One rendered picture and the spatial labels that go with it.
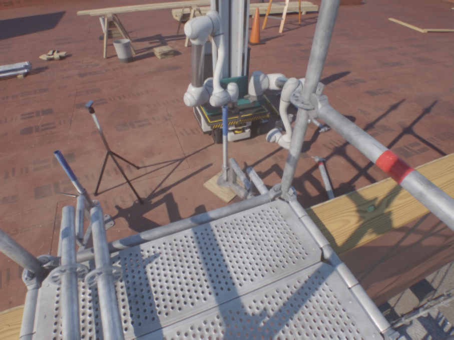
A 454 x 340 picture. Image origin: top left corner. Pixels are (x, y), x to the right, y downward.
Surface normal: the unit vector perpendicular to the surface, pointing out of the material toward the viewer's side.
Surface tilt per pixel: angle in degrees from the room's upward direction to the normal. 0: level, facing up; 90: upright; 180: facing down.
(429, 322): 0
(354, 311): 0
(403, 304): 0
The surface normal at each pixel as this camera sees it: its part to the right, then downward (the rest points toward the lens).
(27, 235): 0.00, -0.72
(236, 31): 0.34, 0.66
